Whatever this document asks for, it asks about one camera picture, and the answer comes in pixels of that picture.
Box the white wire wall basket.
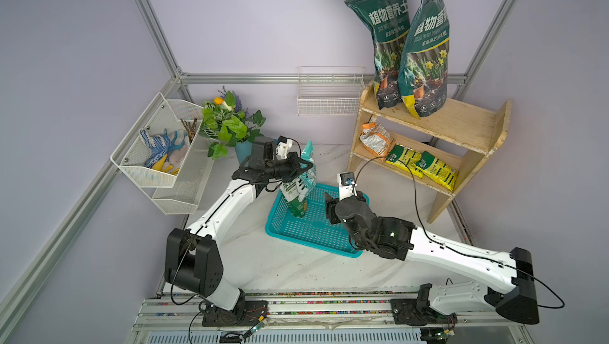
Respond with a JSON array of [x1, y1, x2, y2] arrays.
[[297, 66, 365, 116]]

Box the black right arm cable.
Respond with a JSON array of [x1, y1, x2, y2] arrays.
[[354, 154, 566, 310]]

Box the yellow green fertilizer packet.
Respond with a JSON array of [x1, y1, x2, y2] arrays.
[[415, 151, 458, 191], [385, 144, 423, 178]]

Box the blue knitted glove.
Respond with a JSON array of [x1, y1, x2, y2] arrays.
[[139, 129, 188, 169]]

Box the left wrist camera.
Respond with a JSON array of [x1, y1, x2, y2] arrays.
[[276, 136, 295, 160]]

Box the white green fertilizer bag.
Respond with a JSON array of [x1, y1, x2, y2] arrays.
[[282, 186, 308, 218]]

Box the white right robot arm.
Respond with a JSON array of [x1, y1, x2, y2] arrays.
[[324, 194, 540, 325]]

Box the teal vase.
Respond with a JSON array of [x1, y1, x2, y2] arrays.
[[235, 141, 252, 164]]

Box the artificial green plant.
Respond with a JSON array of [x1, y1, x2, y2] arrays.
[[199, 88, 266, 160]]

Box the wooden two-tier shelf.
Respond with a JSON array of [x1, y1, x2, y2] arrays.
[[347, 82, 512, 223]]

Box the orange silver snack-like bag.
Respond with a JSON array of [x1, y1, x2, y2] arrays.
[[359, 122, 395, 158]]

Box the teal plastic basket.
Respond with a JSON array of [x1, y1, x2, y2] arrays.
[[265, 184, 362, 258]]

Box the white mesh corner rack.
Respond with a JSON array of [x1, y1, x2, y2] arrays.
[[110, 93, 213, 215]]

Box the teal white fertilizer bag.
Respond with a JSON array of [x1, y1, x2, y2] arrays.
[[280, 140, 317, 203]]

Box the yellow green fertilizer packet right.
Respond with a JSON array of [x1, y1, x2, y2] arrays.
[[415, 151, 458, 191]]

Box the dark green soil bag front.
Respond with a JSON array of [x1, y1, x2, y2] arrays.
[[398, 0, 450, 119]]

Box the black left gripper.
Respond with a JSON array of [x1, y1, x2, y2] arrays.
[[266, 151, 315, 182]]

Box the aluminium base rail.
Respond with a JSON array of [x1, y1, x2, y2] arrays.
[[125, 292, 534, 343]]

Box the yellow green fertilizer packet left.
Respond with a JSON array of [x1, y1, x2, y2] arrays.
[[385, 144, 423, 178]]

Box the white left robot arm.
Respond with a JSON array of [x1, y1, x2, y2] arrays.
[[164, 138, 314, 326]]

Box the dark green soil bag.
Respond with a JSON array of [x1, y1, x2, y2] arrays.
[[398, 0, 450, 119], [344, 0, 410, 109]]

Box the aluminium frame post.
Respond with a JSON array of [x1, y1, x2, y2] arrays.
[[452, 0, 518, 101]]

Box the dark green soil bag rear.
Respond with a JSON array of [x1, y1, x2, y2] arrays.
[[344, 0, 410, 109]]

